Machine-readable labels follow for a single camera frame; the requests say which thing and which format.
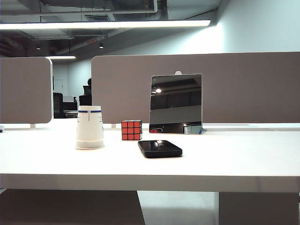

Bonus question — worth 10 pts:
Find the brown under-desk panel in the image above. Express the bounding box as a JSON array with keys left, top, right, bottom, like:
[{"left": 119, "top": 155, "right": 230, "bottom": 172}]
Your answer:
[{"left": 0, "top": 188, "right": 146, "bottom": 225}]

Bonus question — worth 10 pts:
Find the rubiks cube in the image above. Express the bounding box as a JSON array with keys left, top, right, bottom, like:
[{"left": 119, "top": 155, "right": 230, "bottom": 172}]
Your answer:
[{"left": 121, "top": 120, "right": 143, "bottom": 142}]

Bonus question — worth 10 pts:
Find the long ceiling light strip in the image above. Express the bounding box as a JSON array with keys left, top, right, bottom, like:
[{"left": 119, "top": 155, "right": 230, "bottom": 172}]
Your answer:
[{"left": 0, "top": 20, "right": 211, "bottom": 30}]

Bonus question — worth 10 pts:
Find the white paper cup round logo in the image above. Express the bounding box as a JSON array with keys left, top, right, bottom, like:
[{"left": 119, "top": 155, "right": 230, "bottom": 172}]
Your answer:
[{"left": 75, "top": 139, "right": 105, "bottom": 150}]

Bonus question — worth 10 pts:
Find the black smartphone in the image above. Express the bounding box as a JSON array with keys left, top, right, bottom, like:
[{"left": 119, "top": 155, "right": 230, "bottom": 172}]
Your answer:
[{"left": 137, "top": 140, "right": 183, "bottom": 159}]

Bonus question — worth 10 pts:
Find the grey desk leg panel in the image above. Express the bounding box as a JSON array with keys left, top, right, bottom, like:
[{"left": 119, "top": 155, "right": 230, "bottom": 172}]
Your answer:
[{"left": 218, "top": 191, "right": 300, "bottom": 225}]

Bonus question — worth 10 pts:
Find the white paper cup blue stripe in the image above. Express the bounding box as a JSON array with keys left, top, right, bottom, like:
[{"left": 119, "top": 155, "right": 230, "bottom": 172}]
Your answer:
[{"left": 76, "top": 105, "right": 105, "bottom": 143}]

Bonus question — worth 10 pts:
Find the wide grey desk divider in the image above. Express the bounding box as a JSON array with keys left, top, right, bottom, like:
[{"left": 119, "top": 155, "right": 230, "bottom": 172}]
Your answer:
[{"left": 90, "top": 52, "right": 300, "bottom": 124}]

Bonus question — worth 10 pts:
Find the narrow grey desk divider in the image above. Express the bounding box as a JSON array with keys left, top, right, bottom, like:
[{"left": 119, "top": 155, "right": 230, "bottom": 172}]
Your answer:
[{"left": 0, "top": 57, "right": 53, "bottom": 124}]

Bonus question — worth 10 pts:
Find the rectangular table mirror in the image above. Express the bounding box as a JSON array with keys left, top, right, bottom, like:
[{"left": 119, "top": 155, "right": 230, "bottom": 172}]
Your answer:
[{"left": 149, "top": 73, "right": 203, "bottom": 135}]

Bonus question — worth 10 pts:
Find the dark background office furniture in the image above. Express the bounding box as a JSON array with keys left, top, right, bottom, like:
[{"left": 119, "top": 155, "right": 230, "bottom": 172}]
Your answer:
[{"left": 53, "top": 92, "right": 78, "bottom": 118}]

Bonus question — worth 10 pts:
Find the black office chair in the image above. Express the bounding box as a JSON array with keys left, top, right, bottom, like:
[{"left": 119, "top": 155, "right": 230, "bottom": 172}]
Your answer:
[{"left": 78, "top": 78, "right": 92, "bottom": 107}]

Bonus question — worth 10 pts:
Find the ceiling ventilation duct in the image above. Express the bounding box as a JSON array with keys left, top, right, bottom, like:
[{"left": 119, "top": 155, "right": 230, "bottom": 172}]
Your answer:
[{"left": 39, "top": 0, "right": 168, "bottom": 21}]

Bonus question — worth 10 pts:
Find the short ceiling light strip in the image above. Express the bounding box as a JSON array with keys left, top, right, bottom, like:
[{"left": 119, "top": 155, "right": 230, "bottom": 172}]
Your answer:
[{"left": 44, "top": 55, "right": 76, "bottom": 60}]

